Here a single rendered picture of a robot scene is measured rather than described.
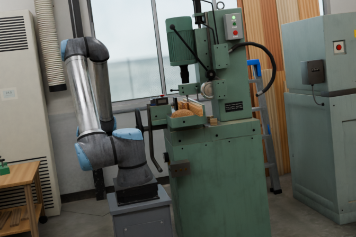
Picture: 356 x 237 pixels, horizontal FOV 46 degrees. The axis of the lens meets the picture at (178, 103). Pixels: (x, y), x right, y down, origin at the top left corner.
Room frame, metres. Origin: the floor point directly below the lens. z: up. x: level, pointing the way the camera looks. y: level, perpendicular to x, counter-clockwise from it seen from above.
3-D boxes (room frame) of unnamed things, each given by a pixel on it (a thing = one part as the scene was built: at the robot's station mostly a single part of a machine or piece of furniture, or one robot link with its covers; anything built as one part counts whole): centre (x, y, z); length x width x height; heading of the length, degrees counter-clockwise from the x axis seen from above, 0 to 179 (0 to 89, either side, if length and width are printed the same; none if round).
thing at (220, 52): (2.68, -0.30, 1.23); 0.09 x 0.08 x 0.15; 98
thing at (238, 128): (2.82, -0.19, 0.76); 0.57 x 0.45 x 0.09; 98
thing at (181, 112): (2.52, -0.02, 0.92); 0.14 x 0.09 x 0.04; 98
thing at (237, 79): (2.84, -0.35, 1.16); 0.22 x 0.22 x 0.72; 8
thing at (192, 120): (2.76, 0.04, 0.87); 0.61 x 0.30 x 0.06; 8
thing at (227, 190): (2.82, -0.19, 0.36); 0.58 x 0.45 x 0.71; 98
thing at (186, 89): (2.80, -0.09, 1.03); 0.14 x 0.07 x 0.09; 98
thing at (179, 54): (2.80, -0.07, 1.35); 0.18 x 0.18 x 0.31
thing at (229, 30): (2.70, -0.40, 1.40); 0.10 x 0.06 x 0.16; 98
